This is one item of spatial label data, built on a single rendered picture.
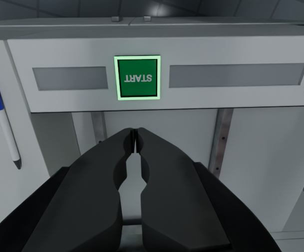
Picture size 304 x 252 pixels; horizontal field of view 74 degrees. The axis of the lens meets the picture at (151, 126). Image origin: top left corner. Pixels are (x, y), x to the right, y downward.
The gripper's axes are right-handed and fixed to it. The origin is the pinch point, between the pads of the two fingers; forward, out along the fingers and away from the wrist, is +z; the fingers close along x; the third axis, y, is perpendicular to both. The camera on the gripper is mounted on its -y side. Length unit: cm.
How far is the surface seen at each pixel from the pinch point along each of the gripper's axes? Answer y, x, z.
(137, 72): 0.0, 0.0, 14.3
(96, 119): 12.4, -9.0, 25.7
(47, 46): -3.1, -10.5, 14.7
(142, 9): -7, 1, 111
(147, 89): 2.3, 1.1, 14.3
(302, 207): 59, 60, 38
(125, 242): 50, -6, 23
